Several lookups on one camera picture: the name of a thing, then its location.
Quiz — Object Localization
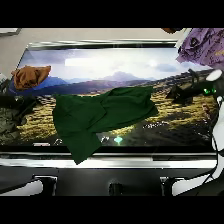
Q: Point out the purple garment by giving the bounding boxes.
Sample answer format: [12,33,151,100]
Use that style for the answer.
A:
[175,27,224,69]

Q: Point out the silver frame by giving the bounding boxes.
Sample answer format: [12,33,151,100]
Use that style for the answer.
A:
[0,151,224,197]

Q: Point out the black cable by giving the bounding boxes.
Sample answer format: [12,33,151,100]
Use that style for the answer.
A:
[209,96,224,159]

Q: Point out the dark green T-shirt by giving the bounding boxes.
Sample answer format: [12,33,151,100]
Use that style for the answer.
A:
[52,85,160,166]

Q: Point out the brown garment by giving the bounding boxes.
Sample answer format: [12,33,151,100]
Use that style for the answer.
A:
[10,64,53,92]

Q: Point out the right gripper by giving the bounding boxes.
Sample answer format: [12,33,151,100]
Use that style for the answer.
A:
[165,84,202,106]

